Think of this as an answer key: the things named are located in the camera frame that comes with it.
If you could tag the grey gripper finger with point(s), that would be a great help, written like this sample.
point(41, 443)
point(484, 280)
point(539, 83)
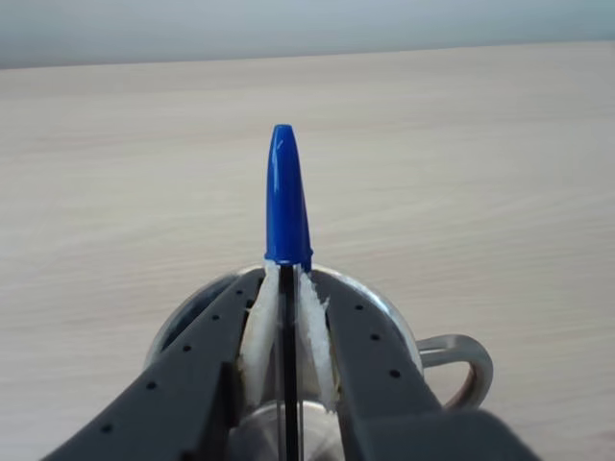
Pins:
point(375, 374)
point(182, 374)

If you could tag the silver steel cup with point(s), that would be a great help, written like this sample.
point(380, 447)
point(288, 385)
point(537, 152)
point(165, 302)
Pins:
point(483, 370)

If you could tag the blue capped ballpoint pen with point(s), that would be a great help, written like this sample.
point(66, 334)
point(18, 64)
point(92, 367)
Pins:
point(286, 192)

